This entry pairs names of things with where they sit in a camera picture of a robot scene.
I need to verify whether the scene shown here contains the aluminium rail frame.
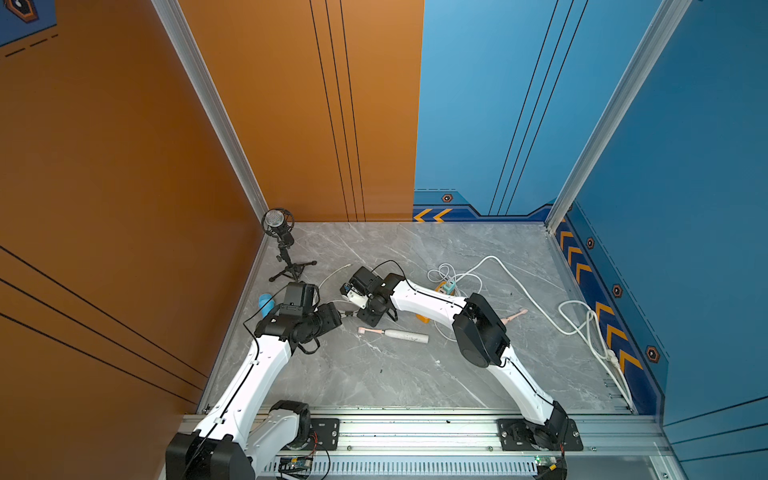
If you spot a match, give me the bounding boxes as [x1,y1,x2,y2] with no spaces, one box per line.
[257,410,686,479]

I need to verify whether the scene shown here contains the pink electric toothbrush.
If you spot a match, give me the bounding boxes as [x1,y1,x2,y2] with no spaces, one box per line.
[501,309,528,325]

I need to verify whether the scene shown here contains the black microphone on tripod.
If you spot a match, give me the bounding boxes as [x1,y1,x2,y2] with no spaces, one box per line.
[261,208,317,282]

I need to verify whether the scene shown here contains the green circuit board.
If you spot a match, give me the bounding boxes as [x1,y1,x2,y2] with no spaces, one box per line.
[276,456,314,480]
[534,457,568,480]

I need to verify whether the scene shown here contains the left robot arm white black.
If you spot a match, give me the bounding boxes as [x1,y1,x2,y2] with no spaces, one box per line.
[165,282,341,479]

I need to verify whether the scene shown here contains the blue handheld microphone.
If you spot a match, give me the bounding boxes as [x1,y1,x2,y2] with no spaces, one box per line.
[257,293,275,319]

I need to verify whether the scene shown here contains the left green circuit board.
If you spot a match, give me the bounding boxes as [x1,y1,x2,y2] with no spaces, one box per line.
[276,456,314,480]

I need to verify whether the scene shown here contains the orange power strip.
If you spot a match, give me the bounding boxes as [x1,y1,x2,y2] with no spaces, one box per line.
[416,281,447,324]

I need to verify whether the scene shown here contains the beige USB cable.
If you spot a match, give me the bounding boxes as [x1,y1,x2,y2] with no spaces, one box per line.
[316,262,353,292]

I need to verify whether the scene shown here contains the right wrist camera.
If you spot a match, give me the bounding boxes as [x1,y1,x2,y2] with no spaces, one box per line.
[340,282,368,309]

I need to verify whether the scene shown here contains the white power strip cord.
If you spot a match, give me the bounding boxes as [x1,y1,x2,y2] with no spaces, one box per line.
[455,255,636,409]

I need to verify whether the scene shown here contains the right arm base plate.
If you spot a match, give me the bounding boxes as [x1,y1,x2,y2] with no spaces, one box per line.
[496,418,584,452]

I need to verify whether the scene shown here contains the white USB cable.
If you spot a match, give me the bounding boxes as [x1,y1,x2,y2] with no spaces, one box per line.
[427,262,484,344]

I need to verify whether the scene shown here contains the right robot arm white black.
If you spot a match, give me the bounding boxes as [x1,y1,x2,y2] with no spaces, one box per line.
[340,267,569,450]

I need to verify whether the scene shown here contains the right green circuit board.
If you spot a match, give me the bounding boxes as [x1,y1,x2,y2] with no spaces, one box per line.
[534,457,568,480]

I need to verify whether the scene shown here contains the white electric toothbrush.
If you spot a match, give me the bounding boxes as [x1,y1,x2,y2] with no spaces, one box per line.
[357,327,430,344]

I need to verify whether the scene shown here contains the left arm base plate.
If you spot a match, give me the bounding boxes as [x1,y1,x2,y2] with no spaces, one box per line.
[280,417,341,451]

